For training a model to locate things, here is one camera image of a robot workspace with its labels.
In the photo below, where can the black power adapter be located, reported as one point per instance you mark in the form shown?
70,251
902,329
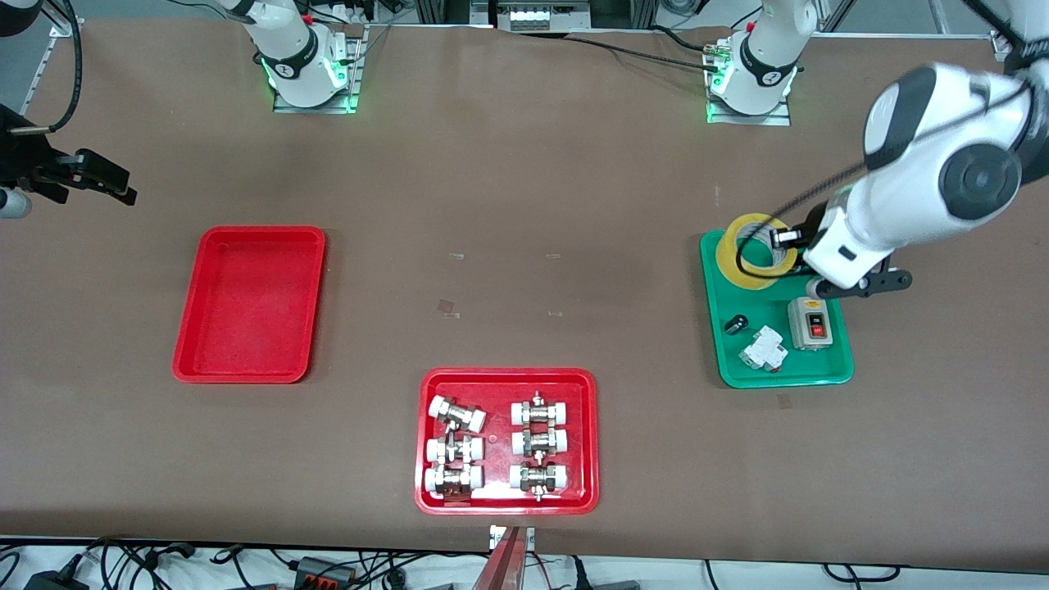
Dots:
53,580

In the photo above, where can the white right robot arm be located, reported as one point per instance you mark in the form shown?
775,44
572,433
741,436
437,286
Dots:
287,41

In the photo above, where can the green plastic tray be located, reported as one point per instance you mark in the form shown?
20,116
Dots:
770,373

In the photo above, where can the small black cylinder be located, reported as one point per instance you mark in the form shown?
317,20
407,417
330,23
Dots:
736,324

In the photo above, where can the device with white connectors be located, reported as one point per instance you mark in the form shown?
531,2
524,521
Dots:
541,15

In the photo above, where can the aluminium frame post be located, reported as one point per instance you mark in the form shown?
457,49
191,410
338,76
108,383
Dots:
451,10

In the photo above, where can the yellow tape roll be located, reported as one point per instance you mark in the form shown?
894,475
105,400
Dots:
729,262

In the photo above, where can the small metal bracket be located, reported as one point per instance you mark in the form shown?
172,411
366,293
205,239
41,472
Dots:
496,537

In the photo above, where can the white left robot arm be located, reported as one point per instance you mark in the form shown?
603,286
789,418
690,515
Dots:
926,164

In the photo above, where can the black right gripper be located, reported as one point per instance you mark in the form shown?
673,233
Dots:
24,157

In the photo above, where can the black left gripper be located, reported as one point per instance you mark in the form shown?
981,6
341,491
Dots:
814,223

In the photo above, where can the red tray holding valves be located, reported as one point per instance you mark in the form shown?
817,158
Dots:
500,442

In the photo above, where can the white circuit breaker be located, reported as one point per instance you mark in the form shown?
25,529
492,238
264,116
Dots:
764,348

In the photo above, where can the reddish aluminium profile bar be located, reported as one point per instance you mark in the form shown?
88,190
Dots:
501,569

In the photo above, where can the grey switch box red button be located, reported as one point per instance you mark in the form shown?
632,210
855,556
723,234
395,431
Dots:
811,324

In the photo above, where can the aluminium arm base plate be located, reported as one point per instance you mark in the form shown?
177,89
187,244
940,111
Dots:
283,105
774,119

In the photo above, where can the empty red plastic tray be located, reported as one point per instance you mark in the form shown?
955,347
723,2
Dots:
250,307

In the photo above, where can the black box orange buttons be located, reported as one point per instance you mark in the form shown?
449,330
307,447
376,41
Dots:
324,571

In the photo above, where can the tilted white-capped metal valve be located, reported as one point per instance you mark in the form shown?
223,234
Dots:
457,414

